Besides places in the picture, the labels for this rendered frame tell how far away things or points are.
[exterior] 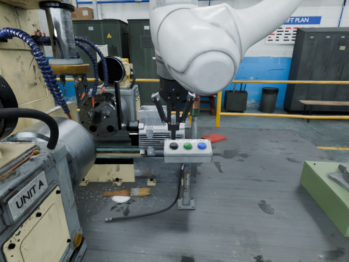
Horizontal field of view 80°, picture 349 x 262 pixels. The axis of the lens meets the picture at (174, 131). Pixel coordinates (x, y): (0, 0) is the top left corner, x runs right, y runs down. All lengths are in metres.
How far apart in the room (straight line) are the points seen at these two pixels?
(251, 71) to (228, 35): 5.65
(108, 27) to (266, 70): 3.92
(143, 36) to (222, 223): 3.55
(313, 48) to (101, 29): 4.52
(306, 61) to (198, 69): 5.61
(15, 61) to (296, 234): 1.24
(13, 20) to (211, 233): 1.10
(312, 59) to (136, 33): 3.98
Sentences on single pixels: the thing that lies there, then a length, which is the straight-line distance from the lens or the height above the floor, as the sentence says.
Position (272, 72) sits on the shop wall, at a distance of 6.13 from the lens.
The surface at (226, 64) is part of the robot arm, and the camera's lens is 0.31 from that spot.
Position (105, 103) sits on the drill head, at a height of 1.12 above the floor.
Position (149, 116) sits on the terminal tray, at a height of 1.12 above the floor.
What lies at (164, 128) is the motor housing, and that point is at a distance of 0.92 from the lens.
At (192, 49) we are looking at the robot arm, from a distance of 0.31.
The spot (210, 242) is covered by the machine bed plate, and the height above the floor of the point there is 0.80.
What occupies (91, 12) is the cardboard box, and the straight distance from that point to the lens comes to 4.58.
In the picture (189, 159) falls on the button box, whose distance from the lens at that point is 0.75.
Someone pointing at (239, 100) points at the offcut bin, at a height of 0.34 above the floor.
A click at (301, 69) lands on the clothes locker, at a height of 1.07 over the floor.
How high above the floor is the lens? 1.37
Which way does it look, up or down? 20 degrees down
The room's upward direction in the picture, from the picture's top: straight up
